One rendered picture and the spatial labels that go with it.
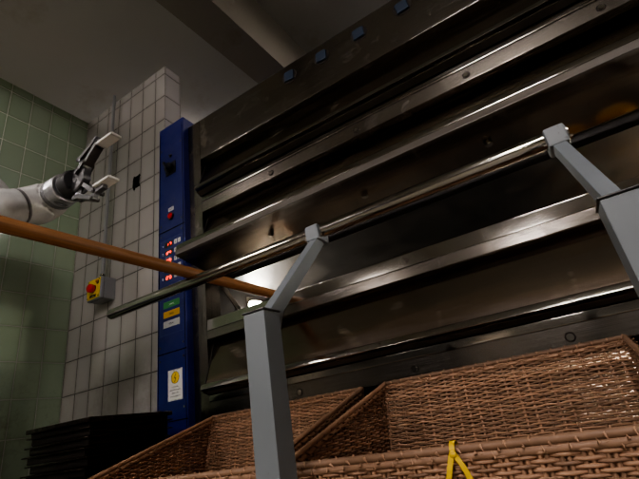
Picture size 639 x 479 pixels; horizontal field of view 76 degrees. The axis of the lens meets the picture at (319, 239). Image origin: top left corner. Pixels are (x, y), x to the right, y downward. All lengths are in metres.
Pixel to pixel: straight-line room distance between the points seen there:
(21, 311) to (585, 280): 2.12
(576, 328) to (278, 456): 0.73
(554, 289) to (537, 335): 0.11
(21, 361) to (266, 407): 1.71
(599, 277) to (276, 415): 0.77
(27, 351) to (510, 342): 1.91
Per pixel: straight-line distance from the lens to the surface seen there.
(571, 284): 1.09
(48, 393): 2.25
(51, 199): 1.36
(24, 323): 2.25
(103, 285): 2.04
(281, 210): 1.28
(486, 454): 0.60
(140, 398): 1.81
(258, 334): 0.63
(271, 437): 0.61
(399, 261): 1.19
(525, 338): 1.09
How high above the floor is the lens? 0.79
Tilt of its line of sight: 24 degrees up
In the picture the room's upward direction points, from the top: 9 degrees counter-clockwise
